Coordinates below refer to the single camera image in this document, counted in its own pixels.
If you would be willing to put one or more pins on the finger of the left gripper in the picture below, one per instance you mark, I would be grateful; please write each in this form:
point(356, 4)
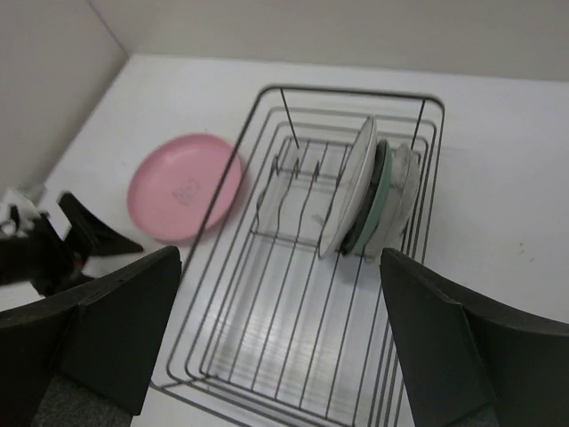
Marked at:
point(89, 236)

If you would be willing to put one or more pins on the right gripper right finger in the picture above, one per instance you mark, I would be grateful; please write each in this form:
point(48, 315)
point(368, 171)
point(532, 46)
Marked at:
point(468, 360)

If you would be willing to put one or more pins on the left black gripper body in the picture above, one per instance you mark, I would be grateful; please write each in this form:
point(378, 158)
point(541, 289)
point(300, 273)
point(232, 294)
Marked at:
point(40, 257)

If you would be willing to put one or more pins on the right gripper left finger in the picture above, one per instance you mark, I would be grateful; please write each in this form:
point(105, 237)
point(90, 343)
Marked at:
point(85, 357)

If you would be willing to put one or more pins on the pink plastic plate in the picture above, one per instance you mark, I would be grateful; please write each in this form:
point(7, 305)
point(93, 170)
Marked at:
point(188, 180)

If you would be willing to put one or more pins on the blue floral ceramic plate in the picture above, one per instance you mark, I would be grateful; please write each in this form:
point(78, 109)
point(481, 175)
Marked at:
point(369, 215)

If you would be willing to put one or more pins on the clear glass plate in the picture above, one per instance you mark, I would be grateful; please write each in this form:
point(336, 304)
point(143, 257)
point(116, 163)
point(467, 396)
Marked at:
point(403, 190)

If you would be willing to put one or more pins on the white plate with dark rim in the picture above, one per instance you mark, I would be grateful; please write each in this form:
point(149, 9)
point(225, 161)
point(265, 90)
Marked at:
point(351, 190)

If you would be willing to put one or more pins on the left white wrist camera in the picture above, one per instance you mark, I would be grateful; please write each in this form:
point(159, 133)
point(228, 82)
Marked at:
point(20, 206)

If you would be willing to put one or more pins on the metal wire dish rack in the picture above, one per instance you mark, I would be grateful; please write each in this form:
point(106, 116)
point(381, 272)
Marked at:
point(265, 332)

